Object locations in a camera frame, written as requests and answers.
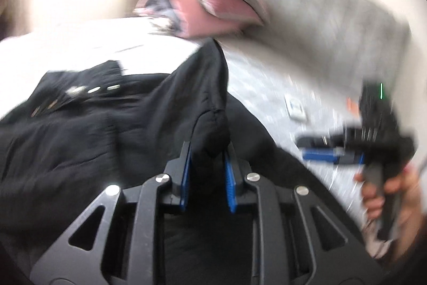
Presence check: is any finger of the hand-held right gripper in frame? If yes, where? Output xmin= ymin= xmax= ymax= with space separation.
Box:
xmin=296 ymin=135 xmax=347 ymax=148
xmin=302 ymin=148 xmax=366 ymax=167

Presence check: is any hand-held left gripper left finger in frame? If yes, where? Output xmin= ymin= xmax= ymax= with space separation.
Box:
xmin=30 ymin=141 xmax=192 ymax=285

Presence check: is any pink comforter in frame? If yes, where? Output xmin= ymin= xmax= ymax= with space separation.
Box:
xmin=133 ymin=0 xmax=267 ymax=38

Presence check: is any grey padded headboard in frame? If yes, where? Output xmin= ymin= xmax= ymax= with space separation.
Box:
xmin=213 ymin=0 xmax=412 ymax=125

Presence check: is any person's right hand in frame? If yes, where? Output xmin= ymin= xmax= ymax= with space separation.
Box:
xmin=354 ymin=161 xmax=427 ymax=255

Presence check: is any black coat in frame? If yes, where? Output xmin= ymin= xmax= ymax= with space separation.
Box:
xmin=0 ymin=38 xmax=366 ymax=285

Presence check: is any orange tag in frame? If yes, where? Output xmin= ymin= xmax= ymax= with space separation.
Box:
xmin=345 ymin=98 xmax=361 ymax=115

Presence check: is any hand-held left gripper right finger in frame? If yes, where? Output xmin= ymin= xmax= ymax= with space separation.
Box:
xmin=223 ymin=142 xmax=389 ymax=285

